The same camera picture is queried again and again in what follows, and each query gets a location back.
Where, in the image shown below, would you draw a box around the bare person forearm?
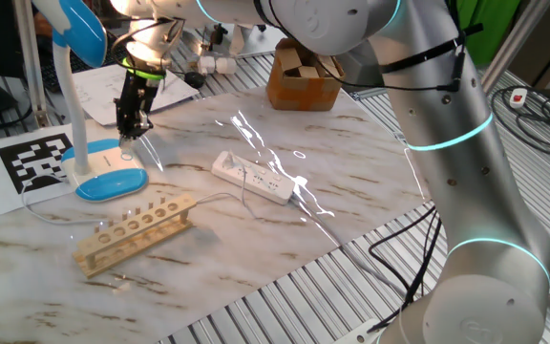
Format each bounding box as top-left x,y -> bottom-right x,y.
33,11 -> 54,40

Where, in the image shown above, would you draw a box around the black computer keyboard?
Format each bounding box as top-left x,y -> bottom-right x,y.
38,31 -> 131,95

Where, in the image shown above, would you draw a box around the grey power strip cable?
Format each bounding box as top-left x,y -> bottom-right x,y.
287,193 -> 410,300

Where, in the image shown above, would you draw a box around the white switch with red button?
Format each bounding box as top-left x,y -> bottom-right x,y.
510,87 -> 529,107

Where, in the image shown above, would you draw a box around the white plug adapter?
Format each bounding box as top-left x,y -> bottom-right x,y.
196,54 -> 239,75

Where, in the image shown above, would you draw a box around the grey metal sheet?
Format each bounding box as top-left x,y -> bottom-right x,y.
229,24 -> 279,59

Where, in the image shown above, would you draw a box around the printed white paper sheet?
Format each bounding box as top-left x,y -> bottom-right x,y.
72,61 -> 200,127

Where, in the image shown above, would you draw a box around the small black round device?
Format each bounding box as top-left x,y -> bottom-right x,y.
183,70 -> 205,91

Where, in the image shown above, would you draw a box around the black arm base cables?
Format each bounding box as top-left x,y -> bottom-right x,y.
368,204 -> 444,333

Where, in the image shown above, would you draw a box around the aluminium frame post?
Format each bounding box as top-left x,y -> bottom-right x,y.
479,0 -> 550,92
12,0 -> 50,128

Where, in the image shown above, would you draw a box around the marble pattern table mat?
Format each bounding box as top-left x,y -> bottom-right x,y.
0,88 -> 432,344

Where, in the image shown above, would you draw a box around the black coiled switch cable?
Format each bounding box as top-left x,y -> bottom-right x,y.
489,84 -> 550,158

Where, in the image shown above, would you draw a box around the green cloth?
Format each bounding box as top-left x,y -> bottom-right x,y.
455,0 -> 522,67

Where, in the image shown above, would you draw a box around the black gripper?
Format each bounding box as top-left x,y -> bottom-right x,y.
115,72 -> 162,147

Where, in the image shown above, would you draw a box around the white power strip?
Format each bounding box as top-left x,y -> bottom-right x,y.
211,150 -> 298,206

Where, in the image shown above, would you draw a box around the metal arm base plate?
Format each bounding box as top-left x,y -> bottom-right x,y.
346,318 -> 382,344

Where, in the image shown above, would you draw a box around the brown cardboard box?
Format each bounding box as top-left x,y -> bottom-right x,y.
265,37 -> 347,113

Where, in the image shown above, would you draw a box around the wooden test tube rack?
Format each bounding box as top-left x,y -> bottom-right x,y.
72,193 -> 198,280

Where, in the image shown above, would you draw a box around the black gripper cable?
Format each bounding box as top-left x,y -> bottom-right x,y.
110,0 -> 485,93

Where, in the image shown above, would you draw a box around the blue and white desk lamp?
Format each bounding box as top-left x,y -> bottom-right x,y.
31,0 -> 150,203

